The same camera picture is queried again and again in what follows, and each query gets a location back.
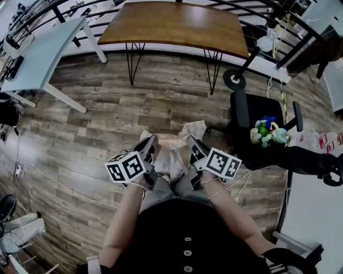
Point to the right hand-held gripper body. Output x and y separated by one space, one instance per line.
222 163

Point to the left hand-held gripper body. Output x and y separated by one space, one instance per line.
124 168

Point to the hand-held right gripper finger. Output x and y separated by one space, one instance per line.
193 141

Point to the beige tablecloth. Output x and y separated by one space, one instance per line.
171 152

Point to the person's right forearm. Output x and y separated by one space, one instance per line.
235 214

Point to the person's left forearm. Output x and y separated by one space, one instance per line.
120 222

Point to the person's grey trousers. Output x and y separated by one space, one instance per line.
163 192

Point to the cream pot with white flowers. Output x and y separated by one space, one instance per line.
258 133

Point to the black office chair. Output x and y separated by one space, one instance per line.
257 112

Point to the pale blue watering can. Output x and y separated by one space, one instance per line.
280 133

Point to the black pole with round base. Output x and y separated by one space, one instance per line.
235 79

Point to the person's black buttoned top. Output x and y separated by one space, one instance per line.
187 235

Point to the white desk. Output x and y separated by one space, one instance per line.
311 208

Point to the white power strip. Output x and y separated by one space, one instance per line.
282 75

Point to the clear packets with red labels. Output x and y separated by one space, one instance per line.
330 141

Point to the black jacket with white stripes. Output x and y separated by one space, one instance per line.
284 260

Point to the brown wooden table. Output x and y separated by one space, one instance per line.
174 24

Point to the crumpled white plastic sheet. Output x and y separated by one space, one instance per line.
21 231

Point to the black shoe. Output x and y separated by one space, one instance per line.
6 206

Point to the white plastic bag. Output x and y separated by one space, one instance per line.
265 40

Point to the white cabinet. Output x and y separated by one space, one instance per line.
335 85

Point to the white side table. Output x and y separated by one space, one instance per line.
40 59

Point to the black box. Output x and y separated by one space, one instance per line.
14 69

